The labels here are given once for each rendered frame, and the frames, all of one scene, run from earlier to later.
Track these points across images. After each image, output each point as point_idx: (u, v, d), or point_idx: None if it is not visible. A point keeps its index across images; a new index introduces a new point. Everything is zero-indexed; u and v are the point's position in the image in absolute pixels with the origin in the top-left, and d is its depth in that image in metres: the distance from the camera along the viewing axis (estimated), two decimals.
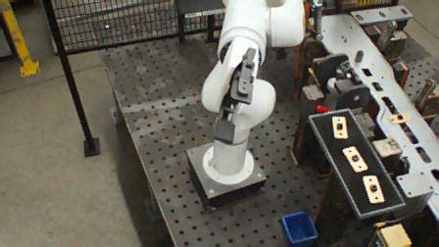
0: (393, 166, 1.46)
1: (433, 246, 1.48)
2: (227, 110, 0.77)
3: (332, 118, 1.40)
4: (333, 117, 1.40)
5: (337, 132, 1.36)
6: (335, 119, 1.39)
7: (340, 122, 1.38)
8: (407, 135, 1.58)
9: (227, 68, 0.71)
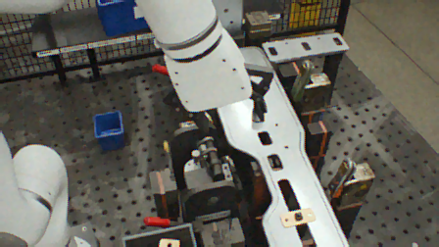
0: None
1: None
2: None
3: (161, 241, 0.88)
4: (162, 239, 0.88)
5: None
6: (164, 243, 0.87)
7: None
8: (306, 246, 1.06)
9: (248, 97, 0.64)
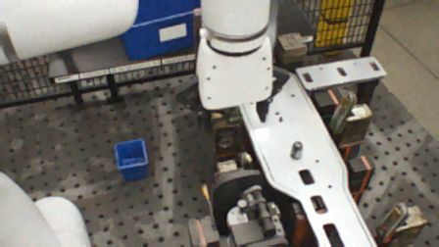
0: None
1: None
2: None
3: None
4: None
5: None
6: None
7: None
8: None
9: (268, 97, 0.65)
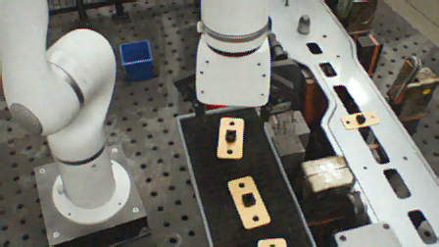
0: (341, 205, 0.83)
1: None
2: None
3: (220, 120, 0.77)
4: (222, 118, 0.77)
5: (224, 147, 0.73)
6: (225, 122, 0.76)
7: (234, 127, 0.76)
8: (370, 150, 0.95)
9: (263, 104, 0.64)
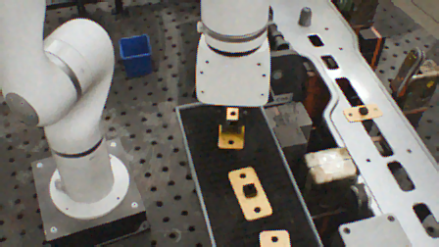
0: (344, 198, 0.82)
1: None
2: None
3: None
4: None
5: (225, 137, 0.71)
6: (226, 112, 0.75)
7: (235, 118, 0.74)
8: (374, 142, 0.94)
9: (263, 104, 0.64)
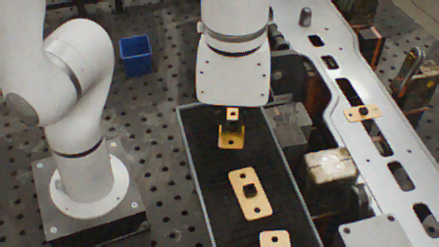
0: (344, 198, 0.81)
1: None
2: None
3: None
4: None
5: (225, 137, 0.71)
6: (226, 112, 0.75)
7: (235, 118, 0.74)
8: (374, 142, 0.94)
9: (263, 104, 0.64)
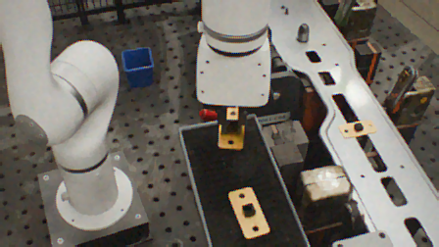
0: (339, 213, 0.85)
1: None
2: None
3: None
4: None
5: (225, 137, 0.71)
6: (226, 112, 0.75)
7: (235, 118, 0.74)
8: (368, 158, 0.97)
9: (263, 104, 0.64)
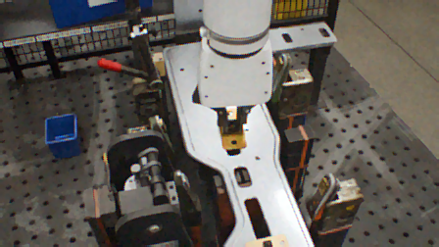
0: None
1: None
2: None
3: None
4: None
5: (227, 138, 0.71)
6: None
7: (232, 117, 0.74)
8: None
9: (267, 101, 0.65)
